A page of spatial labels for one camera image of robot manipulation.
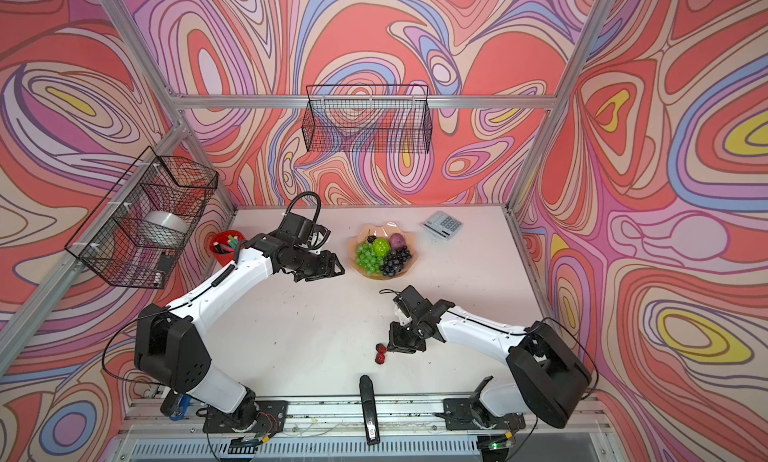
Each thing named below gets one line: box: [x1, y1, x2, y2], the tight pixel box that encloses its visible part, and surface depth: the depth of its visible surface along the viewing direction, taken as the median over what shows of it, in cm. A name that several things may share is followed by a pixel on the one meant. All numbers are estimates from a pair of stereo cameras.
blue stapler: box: [169, 393, 191, 421], surface depth 76 cm
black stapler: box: [359, 375, 381, 446], surface depth 74 cm
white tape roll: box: [144, 211, 190, 233], surface depth 75 cm
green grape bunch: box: [356, 242, 383, 275], surface depth 98 cm
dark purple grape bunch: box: [380, 245, 412, 277], surface depth 97 cm
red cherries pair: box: [375, 343, 387, 365], surface depth 84 cm
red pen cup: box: [209, 230, 246, 267], surface depth 95 cm
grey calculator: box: [420, 210, 464, 240], surface depth 113 cm
